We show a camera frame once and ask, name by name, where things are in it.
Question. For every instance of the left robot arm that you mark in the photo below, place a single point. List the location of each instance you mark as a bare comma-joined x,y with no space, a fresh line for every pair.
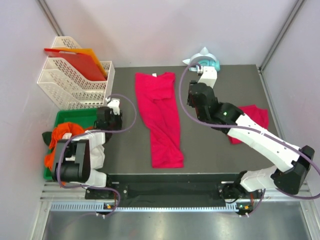
78,143

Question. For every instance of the teal cat ear headphones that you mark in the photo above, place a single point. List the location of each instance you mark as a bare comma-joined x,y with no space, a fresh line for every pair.
204,58

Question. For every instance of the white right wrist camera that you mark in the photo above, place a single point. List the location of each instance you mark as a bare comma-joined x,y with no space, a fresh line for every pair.
208,75

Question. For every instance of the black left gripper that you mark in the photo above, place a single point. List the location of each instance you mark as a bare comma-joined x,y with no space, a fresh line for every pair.
118,125

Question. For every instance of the grey cable duct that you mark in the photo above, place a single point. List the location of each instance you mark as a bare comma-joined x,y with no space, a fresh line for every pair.
105,207

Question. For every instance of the orange t shirt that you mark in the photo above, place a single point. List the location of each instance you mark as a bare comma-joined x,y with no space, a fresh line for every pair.
57,134

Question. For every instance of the pink t shirt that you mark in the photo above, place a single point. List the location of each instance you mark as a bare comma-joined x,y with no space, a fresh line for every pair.
258,115
157,105

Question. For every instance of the folded pink t shirt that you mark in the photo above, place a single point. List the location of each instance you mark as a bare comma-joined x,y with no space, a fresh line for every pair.
258,115

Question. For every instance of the red orange folder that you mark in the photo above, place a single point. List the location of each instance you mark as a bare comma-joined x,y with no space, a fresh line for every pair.
91,69

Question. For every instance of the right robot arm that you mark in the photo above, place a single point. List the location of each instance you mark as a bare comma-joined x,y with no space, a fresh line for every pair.
291,163

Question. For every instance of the white file organizer rack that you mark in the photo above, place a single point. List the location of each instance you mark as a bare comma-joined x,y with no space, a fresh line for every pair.
69,89

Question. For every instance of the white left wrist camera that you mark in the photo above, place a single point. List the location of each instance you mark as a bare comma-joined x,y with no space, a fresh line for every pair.
114,104

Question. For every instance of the white t shirt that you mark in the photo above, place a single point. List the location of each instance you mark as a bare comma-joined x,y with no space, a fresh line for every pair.
96,141

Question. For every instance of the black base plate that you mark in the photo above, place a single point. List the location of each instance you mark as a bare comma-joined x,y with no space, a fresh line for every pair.
164,190

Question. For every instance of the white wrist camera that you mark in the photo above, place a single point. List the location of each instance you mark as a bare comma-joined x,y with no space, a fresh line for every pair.
114,104
208,75

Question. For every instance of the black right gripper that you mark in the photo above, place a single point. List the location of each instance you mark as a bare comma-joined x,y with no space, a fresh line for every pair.
189,101

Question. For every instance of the green plastic bin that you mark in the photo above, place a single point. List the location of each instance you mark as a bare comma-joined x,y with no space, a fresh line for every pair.
83,117

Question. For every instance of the dark green cloth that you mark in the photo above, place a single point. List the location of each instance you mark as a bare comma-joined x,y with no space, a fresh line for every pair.
47,137

